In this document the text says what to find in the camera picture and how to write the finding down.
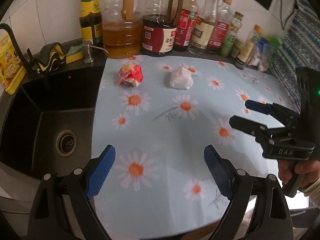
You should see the red label vinegar bottle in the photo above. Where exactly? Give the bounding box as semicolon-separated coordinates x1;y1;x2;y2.
173;0;199;51

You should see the yellow detergent box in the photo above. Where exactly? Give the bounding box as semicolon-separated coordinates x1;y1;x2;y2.
0;31;26;95

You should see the daisy pattern blue tablecloth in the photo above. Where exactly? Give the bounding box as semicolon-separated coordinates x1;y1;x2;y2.
92;56;291;239

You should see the red label gold cap bottle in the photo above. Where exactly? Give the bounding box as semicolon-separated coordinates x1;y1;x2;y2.
206;0;233;54

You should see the black hanging cable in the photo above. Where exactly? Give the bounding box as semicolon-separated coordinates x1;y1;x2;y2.
279;0;301;31

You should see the large soy sauce jug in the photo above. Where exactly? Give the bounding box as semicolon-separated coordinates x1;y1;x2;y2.
140;0;183;57

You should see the large cooking oil jug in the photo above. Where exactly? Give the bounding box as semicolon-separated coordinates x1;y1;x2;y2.
101;0;142;59

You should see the right hand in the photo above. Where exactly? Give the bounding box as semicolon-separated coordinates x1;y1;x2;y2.
277;159;320;188

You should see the white tissue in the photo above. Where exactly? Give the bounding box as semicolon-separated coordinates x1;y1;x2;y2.
169;66;194;89

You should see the yellow cap clear bottle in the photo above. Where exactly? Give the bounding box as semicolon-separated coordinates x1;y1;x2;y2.
188;0;219;55

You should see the small gold cap bottle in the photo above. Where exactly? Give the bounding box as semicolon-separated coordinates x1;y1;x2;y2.
235;24;263;70

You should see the black yellow rubber glove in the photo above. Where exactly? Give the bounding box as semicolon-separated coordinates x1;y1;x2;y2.
25;42;67;76

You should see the small glass jar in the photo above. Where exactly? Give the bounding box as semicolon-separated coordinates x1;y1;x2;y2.
230;38;244;59

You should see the green label oil bottle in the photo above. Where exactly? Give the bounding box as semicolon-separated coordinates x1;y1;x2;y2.
220;11;244;57

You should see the black faucet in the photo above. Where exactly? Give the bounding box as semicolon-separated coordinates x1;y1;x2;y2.
0;23;35;79

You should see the metal soap dispenser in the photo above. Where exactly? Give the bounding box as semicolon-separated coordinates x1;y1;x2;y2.
82;41;109;63

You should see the green packet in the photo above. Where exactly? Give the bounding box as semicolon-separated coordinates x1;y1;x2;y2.
269;37;283;56

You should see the red yellow wrapper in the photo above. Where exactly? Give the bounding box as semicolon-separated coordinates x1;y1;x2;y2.
118;64;144;87

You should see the green label dark bottle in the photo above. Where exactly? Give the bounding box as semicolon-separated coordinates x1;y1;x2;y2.
79;0;103;45

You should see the yellow green sponge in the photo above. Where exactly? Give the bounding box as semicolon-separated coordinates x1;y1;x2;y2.
66;45;84;64

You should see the black kitchen sink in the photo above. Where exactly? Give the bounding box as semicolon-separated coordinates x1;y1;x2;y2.
1;66;104;179

